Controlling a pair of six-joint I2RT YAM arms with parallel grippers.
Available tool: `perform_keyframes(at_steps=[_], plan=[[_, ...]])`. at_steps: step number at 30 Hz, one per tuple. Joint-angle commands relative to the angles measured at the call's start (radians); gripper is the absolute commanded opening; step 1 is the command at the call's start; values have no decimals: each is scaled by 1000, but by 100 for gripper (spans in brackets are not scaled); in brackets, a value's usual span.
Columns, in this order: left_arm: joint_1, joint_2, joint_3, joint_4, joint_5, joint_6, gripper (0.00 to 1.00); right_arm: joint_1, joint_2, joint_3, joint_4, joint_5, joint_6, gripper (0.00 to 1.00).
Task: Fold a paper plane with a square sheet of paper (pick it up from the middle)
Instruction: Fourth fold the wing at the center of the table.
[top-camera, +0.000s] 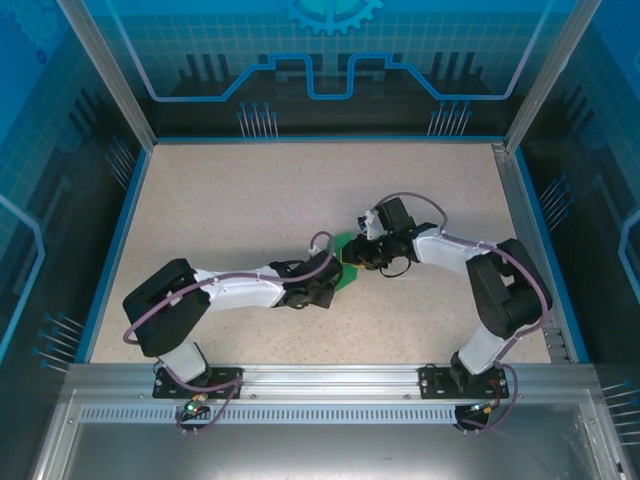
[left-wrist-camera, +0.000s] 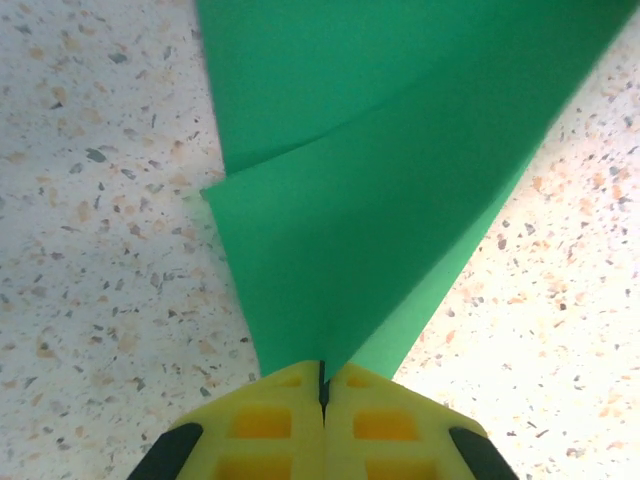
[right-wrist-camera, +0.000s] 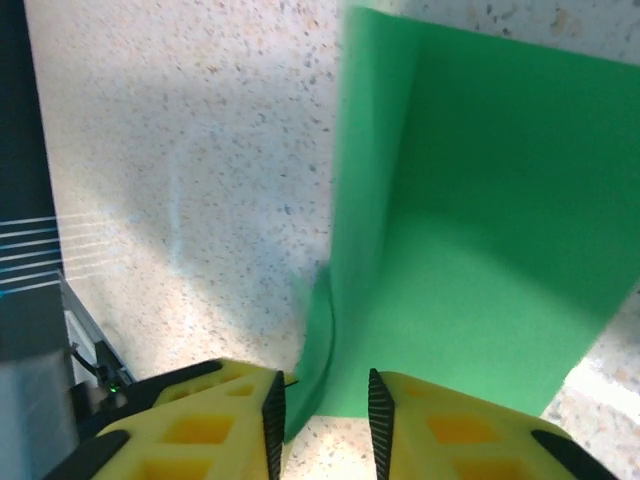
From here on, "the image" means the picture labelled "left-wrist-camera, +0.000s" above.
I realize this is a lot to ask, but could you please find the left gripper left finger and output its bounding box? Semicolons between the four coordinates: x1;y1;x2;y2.
127;358;327;480

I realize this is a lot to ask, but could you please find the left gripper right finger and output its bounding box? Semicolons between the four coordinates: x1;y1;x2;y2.
322;360;519;480

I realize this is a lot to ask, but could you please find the green cloth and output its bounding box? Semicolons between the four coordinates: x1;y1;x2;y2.
193;0;640;380

